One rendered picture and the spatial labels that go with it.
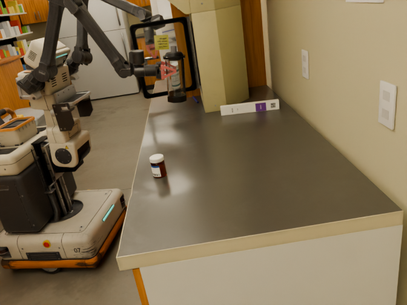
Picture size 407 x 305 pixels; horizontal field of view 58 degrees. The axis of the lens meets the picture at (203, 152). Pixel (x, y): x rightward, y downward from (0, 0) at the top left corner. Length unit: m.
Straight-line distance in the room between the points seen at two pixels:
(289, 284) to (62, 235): 1.67
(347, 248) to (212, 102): 1.07
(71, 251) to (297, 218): 1.70
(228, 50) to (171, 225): 1.07
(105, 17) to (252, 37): 4.78
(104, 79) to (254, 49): 4.94
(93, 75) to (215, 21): 5.28
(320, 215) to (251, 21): 1.43
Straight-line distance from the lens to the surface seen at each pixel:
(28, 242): 2.53
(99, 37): 1.87
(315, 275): 1.03
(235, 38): 1.88
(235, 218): 0.97
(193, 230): 0.95
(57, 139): 2.29
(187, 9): 1.76
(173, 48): 1.84
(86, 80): 6.96
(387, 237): 1.04
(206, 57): 1.78
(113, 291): 2.31
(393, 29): 1.01
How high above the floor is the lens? 1.48
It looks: 23 degrees down
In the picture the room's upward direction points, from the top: 9 degrees counter-clockwise
